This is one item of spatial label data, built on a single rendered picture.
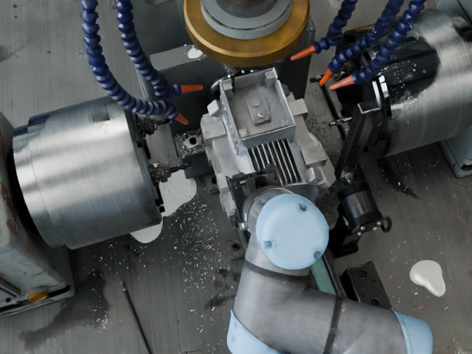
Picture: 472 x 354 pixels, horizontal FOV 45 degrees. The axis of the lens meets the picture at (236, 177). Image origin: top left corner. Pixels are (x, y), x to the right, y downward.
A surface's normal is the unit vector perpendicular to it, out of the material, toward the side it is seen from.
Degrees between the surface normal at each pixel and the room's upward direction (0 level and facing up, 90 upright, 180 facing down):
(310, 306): 14
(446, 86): 39
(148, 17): 90
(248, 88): 0
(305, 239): 30
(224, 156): 0
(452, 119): 69
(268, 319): 26
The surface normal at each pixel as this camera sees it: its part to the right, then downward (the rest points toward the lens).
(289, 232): 0.13, 0.09
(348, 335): -0.13, -0.18
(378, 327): 0.04, -0.67
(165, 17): 0.29, 0.87
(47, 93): -0.02, -0.40
